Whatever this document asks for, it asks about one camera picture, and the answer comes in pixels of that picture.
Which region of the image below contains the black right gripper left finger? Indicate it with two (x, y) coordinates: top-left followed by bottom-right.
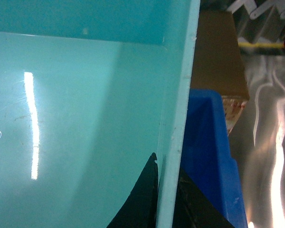
(108, 153), (158, 228)

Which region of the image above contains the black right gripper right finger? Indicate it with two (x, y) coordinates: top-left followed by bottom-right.
(174, 168), (233, 228)

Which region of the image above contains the teal plastic box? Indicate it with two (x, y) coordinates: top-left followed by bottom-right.
(0, 0), (200, 228)

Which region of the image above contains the large blue bin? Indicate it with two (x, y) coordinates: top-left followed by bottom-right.
(180, 89), (248, 228)

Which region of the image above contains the brown cardboard box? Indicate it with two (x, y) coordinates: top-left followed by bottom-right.
(190, 10), (249, 133)

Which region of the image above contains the expandable roller conveyor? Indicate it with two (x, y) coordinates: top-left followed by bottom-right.
(226, 0), (285, 56)

